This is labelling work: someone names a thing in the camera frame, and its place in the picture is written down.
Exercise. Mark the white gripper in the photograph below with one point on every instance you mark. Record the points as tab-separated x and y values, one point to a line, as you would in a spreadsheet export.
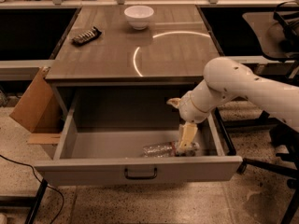
189	108

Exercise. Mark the clear plastic water bottle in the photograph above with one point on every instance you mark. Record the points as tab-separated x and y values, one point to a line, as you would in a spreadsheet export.
169	149

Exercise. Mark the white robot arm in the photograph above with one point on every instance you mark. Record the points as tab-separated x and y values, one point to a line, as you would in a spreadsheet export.
223	80

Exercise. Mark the grey cabinet with counter top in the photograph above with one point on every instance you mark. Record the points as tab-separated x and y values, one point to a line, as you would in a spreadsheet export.
171	51

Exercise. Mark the open grey top drawer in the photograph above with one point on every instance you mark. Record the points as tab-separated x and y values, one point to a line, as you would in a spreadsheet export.
105	132

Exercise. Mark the black office chair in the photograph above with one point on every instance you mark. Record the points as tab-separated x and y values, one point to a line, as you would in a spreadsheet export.
282	135

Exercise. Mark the white ceramic bowl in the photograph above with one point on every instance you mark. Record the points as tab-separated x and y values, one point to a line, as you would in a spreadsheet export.
139	16

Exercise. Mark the dark striped snack bag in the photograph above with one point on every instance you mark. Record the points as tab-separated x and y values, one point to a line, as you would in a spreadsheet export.
86	37

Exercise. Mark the black drawer handle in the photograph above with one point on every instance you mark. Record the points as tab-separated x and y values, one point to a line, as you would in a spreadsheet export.
140	174

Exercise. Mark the black table leg frame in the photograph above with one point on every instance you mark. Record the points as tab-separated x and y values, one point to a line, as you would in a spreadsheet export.
31	202

